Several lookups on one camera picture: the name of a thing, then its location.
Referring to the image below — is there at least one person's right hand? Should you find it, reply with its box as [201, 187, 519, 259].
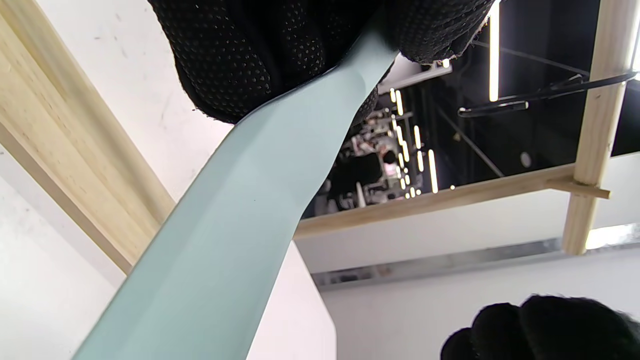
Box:
[440, 294, 640, 360]

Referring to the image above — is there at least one person's left hand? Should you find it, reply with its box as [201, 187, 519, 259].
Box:
[147, 0, 496, 128]

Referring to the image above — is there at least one pale teal handle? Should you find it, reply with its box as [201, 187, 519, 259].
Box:
[72, 25, 401, 360]

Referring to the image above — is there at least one thin wooden crossbar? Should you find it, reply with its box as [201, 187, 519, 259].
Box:
[294, 162, 612, 240]

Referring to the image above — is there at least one wide light wooden beam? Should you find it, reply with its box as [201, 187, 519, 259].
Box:
[0, 0, 176, 275]

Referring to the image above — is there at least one long bright strip light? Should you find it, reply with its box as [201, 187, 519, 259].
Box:
[488, 0, 501, 103]

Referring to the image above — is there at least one white panel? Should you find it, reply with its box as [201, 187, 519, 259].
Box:
[246, 239, 337, 360]

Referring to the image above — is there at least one grey metal rail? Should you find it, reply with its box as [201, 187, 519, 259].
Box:
[311, 234, 640, 292]

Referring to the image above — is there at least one upright wooden post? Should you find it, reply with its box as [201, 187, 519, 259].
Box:
[562, 0, 640, 256]

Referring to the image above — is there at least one black rod with cable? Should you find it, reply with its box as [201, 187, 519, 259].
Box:
[457, 70, 639, 119]

